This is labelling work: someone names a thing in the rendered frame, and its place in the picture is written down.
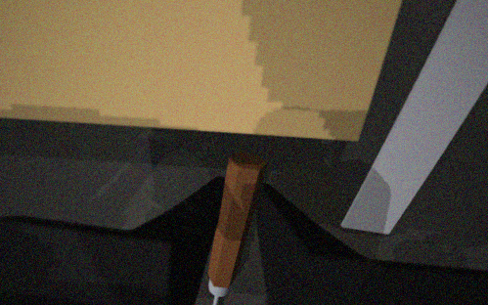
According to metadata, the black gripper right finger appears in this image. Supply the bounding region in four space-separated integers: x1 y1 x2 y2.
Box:
256 183 488 305

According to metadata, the light grey flat strip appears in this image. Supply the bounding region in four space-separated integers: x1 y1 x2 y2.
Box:
340 0 488 235

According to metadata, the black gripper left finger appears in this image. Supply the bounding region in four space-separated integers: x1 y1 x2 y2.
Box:
0 176 225 305

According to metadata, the tan panel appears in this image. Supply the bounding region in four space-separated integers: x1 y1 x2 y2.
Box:
0 0 402 141

